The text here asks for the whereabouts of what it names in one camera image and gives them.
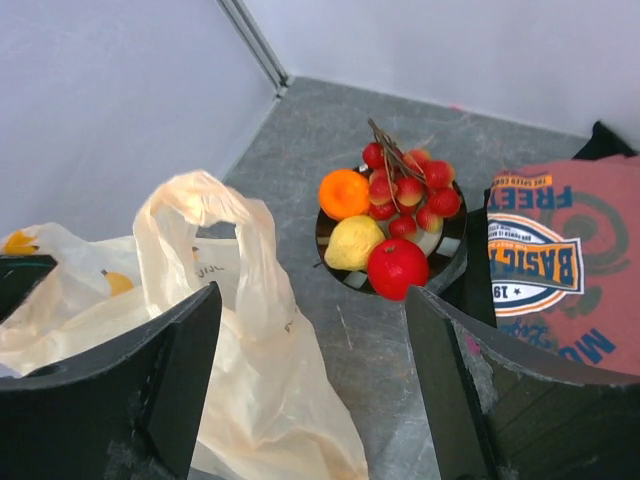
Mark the left aluminium frame post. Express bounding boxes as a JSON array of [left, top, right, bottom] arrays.
[[217, 0, 290, 99]]

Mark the yellow pear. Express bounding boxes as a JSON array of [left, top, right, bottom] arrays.
[[324, 215, 386, 271]]

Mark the red apple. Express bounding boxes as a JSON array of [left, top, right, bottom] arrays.
[[367, 238, 430, 301]]

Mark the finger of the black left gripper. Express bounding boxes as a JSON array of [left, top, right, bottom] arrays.
[[0, 255, 57, 320]]

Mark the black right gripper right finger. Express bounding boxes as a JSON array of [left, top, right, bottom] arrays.
[[405, 287, 639, 479]]

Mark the red cherry tomatoes cluster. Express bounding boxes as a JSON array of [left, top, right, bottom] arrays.
[[362, 119, 466, 243]]

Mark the orange fruit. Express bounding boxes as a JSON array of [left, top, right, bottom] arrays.
[[318, 169, 370, 221]]

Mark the red printed folded t-shirt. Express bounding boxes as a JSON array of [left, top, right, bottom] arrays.
[[486, 155, 639, 375]]

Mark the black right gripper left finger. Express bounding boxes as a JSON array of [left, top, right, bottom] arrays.
[[1, 283, 222, 479]]

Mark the beige banana print plastic bag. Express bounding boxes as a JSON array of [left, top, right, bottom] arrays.
[[1, 170, 368, 479]]

